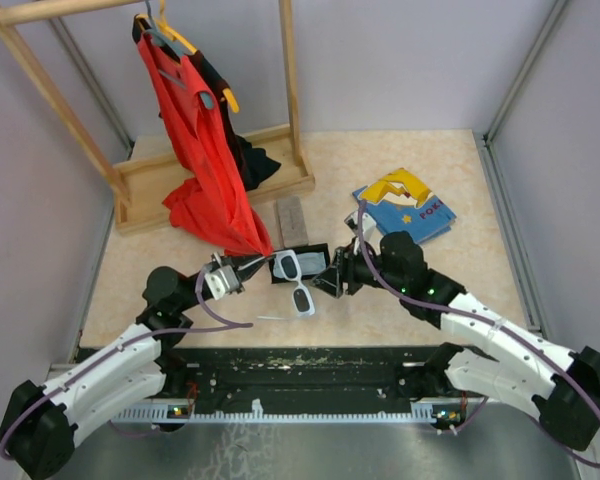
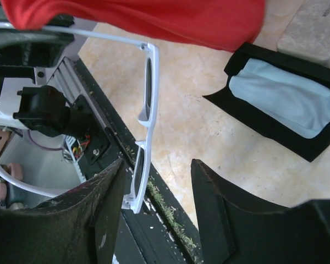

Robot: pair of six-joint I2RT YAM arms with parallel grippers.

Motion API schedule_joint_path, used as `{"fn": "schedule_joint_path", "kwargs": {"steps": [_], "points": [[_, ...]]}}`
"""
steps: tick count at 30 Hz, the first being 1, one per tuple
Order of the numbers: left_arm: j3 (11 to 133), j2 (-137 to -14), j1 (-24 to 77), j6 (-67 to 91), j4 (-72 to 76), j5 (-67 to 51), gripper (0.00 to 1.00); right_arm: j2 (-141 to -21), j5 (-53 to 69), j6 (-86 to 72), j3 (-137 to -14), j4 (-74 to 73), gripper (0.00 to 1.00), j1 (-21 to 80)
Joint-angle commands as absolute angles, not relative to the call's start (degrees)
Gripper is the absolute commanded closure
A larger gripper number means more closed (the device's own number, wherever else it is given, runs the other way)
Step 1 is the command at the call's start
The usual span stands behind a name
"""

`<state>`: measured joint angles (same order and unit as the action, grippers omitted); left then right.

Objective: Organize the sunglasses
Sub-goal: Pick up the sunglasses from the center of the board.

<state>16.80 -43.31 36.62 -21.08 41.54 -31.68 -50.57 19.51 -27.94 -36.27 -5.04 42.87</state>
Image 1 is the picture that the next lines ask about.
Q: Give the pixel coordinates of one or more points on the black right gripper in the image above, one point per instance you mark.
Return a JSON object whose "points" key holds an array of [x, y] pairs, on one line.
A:
{"points": [[344, 270]]}

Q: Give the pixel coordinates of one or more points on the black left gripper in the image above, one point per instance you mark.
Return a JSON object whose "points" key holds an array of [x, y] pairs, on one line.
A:
{"points": [[246, 272]]}

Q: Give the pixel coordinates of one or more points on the white sunglasses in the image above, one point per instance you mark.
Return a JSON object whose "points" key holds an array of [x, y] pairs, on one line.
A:
{"points": [[299, 302]]}

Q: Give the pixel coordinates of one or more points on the grey glasses case green lining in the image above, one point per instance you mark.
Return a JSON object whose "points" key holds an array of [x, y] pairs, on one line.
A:
{"points": [[291, 222]]}

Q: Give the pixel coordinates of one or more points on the red garment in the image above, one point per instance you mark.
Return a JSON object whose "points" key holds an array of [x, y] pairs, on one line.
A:
{"points": [[212, 205]]}

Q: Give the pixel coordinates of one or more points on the light blue lens cloth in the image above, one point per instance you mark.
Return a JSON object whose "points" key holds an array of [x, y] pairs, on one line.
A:
{"points": [[291, 266]]}

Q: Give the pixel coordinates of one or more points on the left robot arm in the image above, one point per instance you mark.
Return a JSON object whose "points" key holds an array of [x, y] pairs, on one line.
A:
{"points": [[44, 424]]}

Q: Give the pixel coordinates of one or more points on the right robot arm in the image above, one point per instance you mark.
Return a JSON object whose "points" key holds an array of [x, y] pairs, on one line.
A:
{"points": [[554, 385]]}

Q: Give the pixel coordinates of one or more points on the black hanging garment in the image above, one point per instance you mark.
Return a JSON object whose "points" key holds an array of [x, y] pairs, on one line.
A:
{"points": [[253, 164]]}

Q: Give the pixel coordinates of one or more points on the blue yellow folded cloth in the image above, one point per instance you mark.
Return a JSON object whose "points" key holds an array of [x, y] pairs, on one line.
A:
{"points": [[400, 201]]}

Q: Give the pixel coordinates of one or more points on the wooden clothes rack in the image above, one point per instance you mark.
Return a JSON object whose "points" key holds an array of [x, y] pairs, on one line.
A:
{"points": [[140, 184]]}

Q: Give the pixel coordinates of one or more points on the grey red clothes hanger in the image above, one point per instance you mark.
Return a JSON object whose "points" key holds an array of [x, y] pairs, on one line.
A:
{"points": [[160, 39]]}

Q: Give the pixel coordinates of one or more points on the yellow clothes hanger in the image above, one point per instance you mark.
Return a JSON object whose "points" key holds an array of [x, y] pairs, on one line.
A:
{"points": [[215, 82]]}

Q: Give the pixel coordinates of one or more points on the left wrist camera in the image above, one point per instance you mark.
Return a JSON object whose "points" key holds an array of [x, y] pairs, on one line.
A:
{"points": [[216, 277]]}

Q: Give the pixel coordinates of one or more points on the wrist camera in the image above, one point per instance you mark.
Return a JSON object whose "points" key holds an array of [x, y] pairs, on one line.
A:
{"points": [[216, 277], [365, 223]]}

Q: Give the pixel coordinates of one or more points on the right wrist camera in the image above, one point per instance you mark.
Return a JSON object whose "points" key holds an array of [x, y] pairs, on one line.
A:
{"points": [[365, 223]]}

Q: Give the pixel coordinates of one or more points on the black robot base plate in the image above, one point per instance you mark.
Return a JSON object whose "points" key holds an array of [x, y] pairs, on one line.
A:
{"points": [[306, 380]]}

